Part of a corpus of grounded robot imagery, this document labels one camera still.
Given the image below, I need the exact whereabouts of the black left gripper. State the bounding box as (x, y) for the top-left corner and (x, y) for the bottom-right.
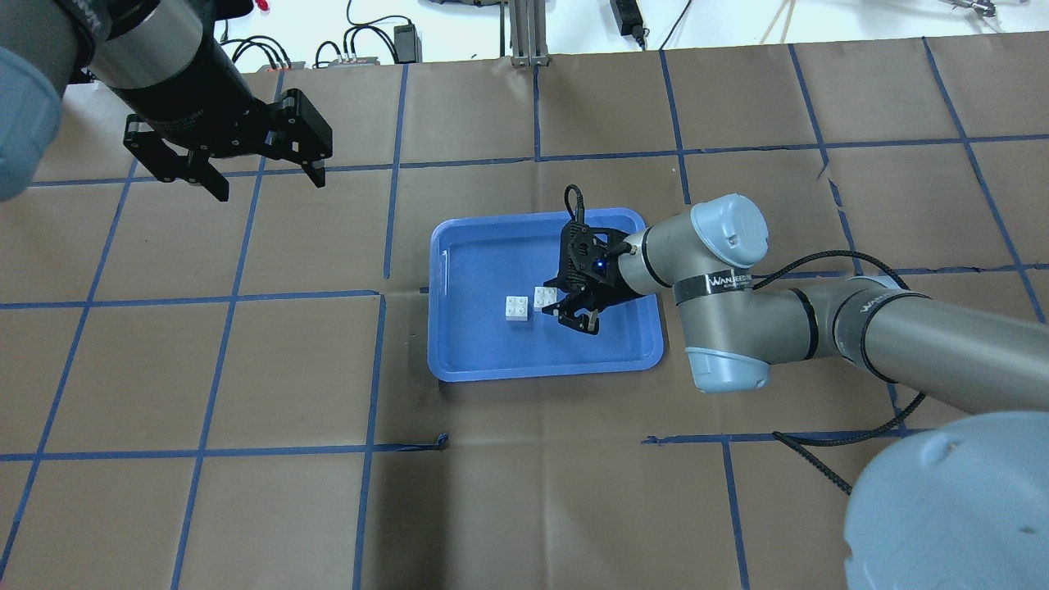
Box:
(110, 41), (334, 202)

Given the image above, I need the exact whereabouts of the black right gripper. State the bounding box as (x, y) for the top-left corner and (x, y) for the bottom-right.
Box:
(543, 222), (642, 335)

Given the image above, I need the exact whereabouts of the white block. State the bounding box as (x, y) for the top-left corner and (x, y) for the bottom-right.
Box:
(533, 285), (559, 311)
(504, 296), (531, 322)

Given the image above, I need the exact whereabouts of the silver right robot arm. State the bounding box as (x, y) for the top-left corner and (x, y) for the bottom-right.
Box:
(543, 184), (1048, 589)

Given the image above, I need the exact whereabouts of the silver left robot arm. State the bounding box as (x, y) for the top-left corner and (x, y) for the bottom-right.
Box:
(1, 1), (334, 202)

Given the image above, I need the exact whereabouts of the blue plastic tray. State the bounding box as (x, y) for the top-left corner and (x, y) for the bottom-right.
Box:
(427, 211), (665, 382)

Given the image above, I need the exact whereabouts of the brown paper table cover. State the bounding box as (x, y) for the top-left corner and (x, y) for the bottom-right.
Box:
(2, 33), (1047, 589)

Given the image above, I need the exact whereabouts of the black power adapter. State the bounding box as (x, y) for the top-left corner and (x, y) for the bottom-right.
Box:
(611, 0), (648, 50)

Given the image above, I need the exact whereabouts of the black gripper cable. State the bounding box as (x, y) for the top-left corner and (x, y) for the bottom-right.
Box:
(564, 184), (927, 497)

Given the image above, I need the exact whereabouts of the aluminium frame post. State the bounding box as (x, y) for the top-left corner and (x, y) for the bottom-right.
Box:
(499, 1), (550, 68)

